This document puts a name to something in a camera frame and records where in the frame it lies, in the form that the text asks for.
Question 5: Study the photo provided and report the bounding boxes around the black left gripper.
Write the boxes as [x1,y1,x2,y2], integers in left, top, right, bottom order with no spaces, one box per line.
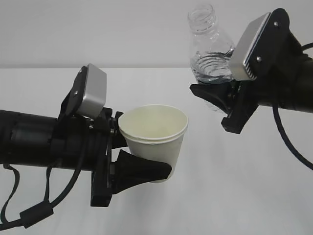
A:
[90,108,172,207]

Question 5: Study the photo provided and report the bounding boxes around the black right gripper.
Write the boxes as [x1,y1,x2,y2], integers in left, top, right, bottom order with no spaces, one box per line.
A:
[189,81,259,134]

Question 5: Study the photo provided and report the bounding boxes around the white paper cup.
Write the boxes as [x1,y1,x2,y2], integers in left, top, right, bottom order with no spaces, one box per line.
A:
[117,104,189,183]

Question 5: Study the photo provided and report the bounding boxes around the clear water bottle green label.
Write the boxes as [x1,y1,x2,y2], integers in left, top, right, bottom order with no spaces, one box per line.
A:
[187,1,235,85]

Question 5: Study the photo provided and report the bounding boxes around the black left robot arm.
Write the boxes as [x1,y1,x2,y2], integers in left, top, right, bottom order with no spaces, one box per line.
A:
[0,64,172,207]

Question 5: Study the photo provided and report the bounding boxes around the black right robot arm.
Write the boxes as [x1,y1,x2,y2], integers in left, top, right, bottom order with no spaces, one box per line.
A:
[190,8,313,134]

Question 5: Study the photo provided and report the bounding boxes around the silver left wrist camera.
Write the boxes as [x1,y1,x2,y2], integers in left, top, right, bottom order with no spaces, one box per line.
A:
[77,64,107,119]

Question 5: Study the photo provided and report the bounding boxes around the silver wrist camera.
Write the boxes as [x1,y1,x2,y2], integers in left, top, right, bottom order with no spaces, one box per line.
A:
[77,64,107,119]
[228,12,271,81]

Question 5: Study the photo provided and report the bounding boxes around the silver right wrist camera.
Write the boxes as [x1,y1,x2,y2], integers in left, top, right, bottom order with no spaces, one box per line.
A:
[228,12,271,81]

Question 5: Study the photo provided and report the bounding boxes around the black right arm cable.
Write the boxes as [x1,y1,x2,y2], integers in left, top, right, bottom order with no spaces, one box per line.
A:
[272,41,313,171]

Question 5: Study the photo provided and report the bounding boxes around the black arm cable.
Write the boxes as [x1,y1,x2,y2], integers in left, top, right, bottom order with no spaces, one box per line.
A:
[0,139,86,224]
[272,41,313,171]

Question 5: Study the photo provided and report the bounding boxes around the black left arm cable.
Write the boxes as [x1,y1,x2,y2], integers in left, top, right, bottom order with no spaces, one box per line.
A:
[0,139,86,224]

